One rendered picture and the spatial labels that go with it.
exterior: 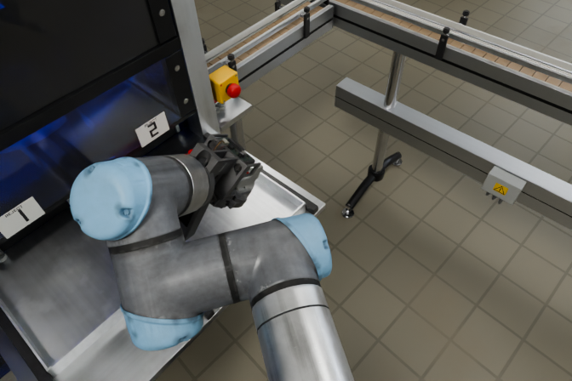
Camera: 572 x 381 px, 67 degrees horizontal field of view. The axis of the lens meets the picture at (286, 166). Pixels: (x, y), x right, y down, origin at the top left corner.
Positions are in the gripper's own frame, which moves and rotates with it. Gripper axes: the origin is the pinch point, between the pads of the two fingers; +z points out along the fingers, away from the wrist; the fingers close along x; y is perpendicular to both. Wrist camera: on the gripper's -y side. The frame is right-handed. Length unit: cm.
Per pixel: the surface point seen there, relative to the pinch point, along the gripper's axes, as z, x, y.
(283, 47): 76, 37, 18
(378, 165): 141, -11, -1
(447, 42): 87, -5, 51
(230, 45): 63, 47, 9
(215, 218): 25.2, 6.1, -21.3
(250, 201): 31.0, 3.1, -14.4
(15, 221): -1, 33, -39
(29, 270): 4, 28, -51
